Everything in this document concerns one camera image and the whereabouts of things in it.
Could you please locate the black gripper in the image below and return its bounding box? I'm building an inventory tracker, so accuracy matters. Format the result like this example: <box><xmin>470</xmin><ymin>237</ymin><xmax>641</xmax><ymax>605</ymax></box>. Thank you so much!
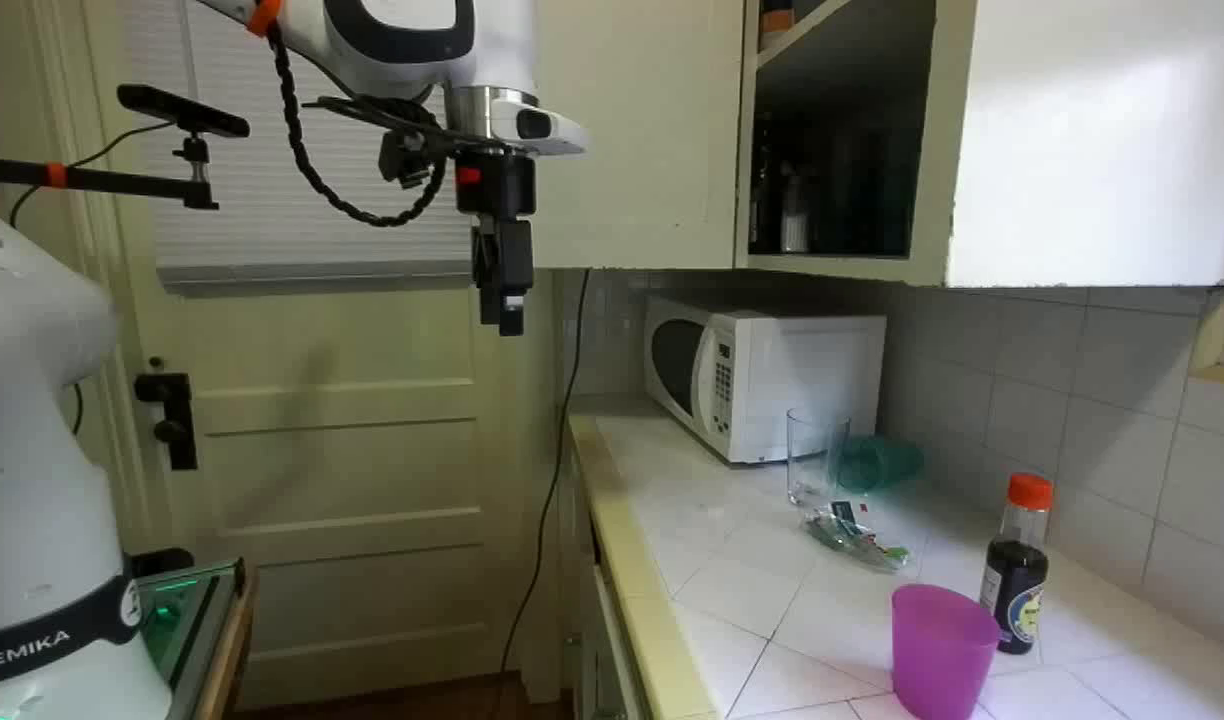
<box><xmin>466</xmin><ymin>218</ymin><xmax>534</xmax><ymax>339</ymax></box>

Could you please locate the purple plastic cup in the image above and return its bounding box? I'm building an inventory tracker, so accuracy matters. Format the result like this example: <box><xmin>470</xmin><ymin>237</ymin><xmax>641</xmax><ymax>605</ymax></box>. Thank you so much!
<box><xmin>886</xmin><ymin>581</ymin><xmax>1004</xmax><ymax>720</ymax></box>

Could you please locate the plain cream cabinet door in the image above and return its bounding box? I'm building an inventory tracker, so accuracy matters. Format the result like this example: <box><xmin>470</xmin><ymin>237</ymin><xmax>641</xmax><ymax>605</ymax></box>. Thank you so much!
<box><xmin>526</xmin><ymin>0</ymin><xmax>749</xmax><ymax>275</ymax></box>

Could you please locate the cream base cabinet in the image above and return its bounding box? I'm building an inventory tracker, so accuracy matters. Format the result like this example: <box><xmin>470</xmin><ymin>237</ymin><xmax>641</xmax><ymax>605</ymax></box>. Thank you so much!
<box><xmin>564</xmin><ymin>486</ymin><xmax>654</xmax><ymax>720</ymax></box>

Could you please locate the teal plastic cup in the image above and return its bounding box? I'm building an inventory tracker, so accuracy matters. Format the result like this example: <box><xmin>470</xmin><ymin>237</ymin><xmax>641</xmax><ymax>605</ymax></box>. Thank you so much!
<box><xmin>829</xmin><ymin>427</ymin><xmax>929</xmax><ymax>500</ymax></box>

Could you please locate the cream upper cabinet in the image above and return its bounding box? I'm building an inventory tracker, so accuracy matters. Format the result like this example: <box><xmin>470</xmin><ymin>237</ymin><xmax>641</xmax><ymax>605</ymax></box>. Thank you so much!
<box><xmin>732</xmin><ymin>0</ymin><xmax>1224</xmax><ymax>293</ymax></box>

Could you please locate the cream panelled door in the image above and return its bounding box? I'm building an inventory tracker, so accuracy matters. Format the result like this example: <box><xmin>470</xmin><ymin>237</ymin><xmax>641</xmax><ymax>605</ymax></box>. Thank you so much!
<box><xmin>85</xmin><ymin>0</ymin><xmax>564</xmax><ymax>712</ymax></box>

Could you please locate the white microwave oven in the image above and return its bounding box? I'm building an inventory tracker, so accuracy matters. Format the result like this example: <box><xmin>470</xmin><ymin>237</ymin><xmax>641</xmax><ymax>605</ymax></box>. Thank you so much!
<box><xmin>641</xmin><ymin>293</ymin><xmax>893</xmax><ymax>469</ymax></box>

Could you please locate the white door blind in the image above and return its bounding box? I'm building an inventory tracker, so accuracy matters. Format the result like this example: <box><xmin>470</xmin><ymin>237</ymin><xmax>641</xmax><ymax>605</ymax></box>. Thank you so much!
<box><xmin>110</xmin><ymin>0</ymin><xmax>480</xmax><ymax>293</ymax></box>

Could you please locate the small white bottle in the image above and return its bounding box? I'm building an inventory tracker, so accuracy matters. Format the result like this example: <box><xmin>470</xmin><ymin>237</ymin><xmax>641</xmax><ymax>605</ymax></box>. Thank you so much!
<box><xmin>774</xmin><ymin>173</ymin><xmax>815</xmax><ymax>258</ymax></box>

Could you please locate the clear drinking glass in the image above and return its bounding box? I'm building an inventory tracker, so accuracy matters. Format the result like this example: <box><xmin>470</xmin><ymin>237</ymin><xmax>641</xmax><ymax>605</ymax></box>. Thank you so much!
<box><xmin>785</xmin><ymin>405</ymin><xmax>843</xmax><ymax>514</ymax></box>

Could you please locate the black door latch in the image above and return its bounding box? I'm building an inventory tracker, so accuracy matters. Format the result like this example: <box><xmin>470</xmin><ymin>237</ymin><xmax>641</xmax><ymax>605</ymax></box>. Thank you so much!
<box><xmin>131</xmin><ymin>357</ymin><xmax>203</xmax><ymax>478</ymax></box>

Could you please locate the brown jar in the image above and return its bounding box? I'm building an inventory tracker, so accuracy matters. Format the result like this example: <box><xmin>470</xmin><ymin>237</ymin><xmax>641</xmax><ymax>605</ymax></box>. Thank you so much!
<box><xmin>756</xmin><ymin>0</ymin><xmax>800</xmax><ymax>53</ymax></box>

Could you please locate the crumpled green wrapper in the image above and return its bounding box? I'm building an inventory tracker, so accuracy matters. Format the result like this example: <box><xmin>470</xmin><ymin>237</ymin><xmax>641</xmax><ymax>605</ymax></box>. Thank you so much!
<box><xmin>802</xmin><ymin>496</ymin><xmax>911</xmax><ymax>576</ymax></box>

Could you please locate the dark sauce bottle orange cap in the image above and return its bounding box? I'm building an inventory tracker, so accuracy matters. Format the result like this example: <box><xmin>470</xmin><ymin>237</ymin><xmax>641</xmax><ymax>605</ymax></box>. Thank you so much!
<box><xmin>975</xmin><ymin>472</ymin><xmax>1059</xmax><ymax>660</ymax></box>

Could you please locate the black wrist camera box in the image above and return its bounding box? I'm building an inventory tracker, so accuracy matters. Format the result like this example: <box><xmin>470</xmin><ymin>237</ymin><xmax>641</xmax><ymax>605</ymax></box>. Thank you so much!
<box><xmin>450</xmin><ymin>151</ymin><xmax>541</xmax><ymax>220</ymax></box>

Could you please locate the thin black power cord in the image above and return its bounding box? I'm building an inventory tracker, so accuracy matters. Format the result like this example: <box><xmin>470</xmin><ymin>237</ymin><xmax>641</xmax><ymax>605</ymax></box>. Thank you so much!
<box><xmin>495</xmin><ymin>269</ymin><xmax>596</xmax><ymax>677</ymax></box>

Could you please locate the black bar camera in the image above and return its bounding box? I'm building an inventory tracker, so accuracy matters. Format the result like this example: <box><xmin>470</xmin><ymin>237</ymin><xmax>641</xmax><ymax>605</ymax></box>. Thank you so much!
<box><xmin>110</xmin><ymin>82</ymin><xmax>257</xmax><ymax>143</ymax></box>

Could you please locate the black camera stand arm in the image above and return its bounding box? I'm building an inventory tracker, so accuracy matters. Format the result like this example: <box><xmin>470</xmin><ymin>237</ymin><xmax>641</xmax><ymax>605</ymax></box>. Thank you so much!
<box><xmin>0</xmin><ymin>128</ymin><xmax>223</xmax><ymax>218</ymax></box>

